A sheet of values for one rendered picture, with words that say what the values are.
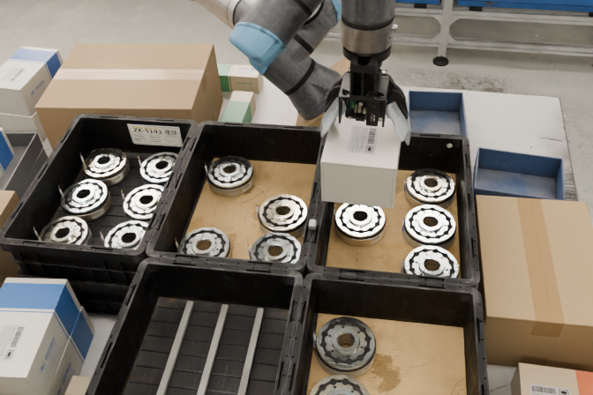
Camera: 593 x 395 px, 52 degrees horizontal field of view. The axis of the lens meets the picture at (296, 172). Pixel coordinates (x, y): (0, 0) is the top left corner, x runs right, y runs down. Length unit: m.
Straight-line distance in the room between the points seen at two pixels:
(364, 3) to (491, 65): 2.50
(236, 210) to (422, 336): 0.48
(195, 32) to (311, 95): 2.14
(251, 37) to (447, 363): 0.63
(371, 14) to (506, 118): 1.01
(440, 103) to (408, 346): 0.85
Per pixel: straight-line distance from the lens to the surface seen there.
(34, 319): 1.21
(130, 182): 1.46
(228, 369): 1.12
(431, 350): 1.13
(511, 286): 1.20
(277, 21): 0.89
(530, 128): 1.80
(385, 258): 1.24
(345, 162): 0.97
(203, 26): 3.70
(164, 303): 1.22
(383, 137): 1.02
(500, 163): 1.62
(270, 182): 1.39
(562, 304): 1.20
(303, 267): 1.10
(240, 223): 1.31
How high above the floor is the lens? 1.79
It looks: 43 degrees down
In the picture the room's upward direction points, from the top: 4 degrees counter-clockwise
